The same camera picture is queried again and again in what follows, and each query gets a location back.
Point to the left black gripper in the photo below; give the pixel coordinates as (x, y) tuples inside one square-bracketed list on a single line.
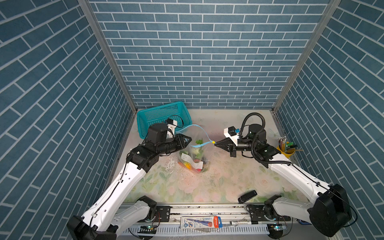
[(179, 139)]

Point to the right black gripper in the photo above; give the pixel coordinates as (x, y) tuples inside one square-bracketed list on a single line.
[(232, 146)]

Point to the teal plastic basket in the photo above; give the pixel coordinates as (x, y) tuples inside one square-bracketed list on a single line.
[(176, 111)]

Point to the clear zip top bag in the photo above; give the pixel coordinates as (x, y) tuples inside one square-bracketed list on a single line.
[(185, 158)]

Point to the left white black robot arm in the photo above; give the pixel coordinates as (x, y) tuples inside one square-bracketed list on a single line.
[(102, 220)]

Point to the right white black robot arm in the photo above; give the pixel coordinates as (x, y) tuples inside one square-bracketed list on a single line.
[(327, 207)]

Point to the yellow pencil cup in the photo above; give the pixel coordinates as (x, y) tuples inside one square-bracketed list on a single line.
[(287, 148)]

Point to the black remote control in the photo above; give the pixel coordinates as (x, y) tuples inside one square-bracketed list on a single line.
[(247, 196)]

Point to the red white blue package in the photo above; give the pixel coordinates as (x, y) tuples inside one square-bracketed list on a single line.
[(207, 222)]

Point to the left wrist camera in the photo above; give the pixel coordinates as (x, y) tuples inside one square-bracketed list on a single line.
[(172, 125)]

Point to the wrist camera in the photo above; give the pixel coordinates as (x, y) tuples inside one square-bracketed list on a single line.
[(232, 133), (172, 125)]

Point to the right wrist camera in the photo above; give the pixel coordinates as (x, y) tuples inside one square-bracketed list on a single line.
[(232, 133)]

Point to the aluminium mounting rail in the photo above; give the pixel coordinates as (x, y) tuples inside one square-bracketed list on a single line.
[(240, 222)]

